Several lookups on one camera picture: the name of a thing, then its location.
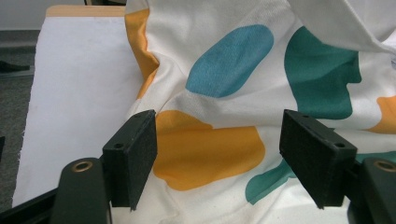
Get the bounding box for white table cloth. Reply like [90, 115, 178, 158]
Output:
[11, 16, 148, 209]

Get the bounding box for white fabric bag coloured blobs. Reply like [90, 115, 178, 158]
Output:
[111, 0, 396, 224]

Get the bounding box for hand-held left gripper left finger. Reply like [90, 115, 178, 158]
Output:
[102, 109, 159, 212]

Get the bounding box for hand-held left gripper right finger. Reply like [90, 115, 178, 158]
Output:
[278, 108, 359, 210]

